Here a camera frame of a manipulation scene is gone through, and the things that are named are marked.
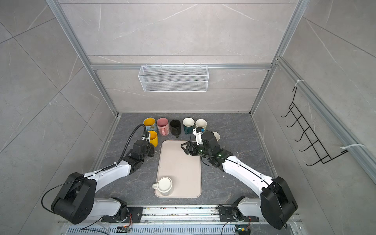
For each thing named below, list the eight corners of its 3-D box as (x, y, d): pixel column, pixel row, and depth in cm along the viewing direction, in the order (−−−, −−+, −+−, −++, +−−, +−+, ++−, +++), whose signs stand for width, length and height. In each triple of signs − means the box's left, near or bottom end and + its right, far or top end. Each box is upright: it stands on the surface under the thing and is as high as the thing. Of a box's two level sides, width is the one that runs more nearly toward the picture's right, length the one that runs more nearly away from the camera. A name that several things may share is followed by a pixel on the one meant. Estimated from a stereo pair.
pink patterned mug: (157, 140, 105) (154, 130, 96) (159, 127, 113) (157, 117, 104) (168, 140, 105) (166, 130, 96) (170, 127, 113) (168, 117, 104)
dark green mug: (186, 137, 106) (186, 128, 97) (182, 128, 112) (181, 118, 103) (196, 134, 108) (197, 125, 99) (192, 125, 114) (192, 115, 105)
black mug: (170, 138, 106) (169, 130, 98) (171, 127, 113) (170, 119, 105) (180, 138, 106) (180, 130, 99) (181, 127, 113) (180, 119, 105)
